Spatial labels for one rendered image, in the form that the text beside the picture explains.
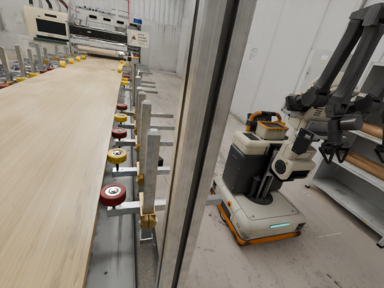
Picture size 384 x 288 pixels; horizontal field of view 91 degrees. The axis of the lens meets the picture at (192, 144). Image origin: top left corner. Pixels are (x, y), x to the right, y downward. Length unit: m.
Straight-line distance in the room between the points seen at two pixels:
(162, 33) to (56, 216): 11.36
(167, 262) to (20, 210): 0.50
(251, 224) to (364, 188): 1.83
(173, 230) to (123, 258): 0.63
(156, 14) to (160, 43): 1.29
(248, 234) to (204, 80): 1.52
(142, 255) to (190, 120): 0.66
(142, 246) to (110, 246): 0.16
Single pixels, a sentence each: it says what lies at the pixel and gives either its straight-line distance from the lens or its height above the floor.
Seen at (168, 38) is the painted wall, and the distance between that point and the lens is 11.79.
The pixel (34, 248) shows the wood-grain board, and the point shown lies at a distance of 0.61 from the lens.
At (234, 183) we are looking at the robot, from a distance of 1.70.
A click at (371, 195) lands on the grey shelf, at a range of 3.08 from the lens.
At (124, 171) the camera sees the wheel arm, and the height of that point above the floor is 0.82.
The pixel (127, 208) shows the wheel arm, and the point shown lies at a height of 0.83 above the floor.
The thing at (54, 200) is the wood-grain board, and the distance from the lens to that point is 0.71.
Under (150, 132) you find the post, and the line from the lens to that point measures 0.52.
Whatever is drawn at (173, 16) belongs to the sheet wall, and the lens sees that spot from 11.91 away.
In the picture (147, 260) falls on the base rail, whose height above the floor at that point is 0.70.
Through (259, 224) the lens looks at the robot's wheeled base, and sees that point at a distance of 1.64.
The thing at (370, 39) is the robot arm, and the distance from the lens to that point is 1.10.
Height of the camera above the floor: 1.35
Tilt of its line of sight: 26 degrees down
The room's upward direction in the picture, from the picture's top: 10 degrees clockwise
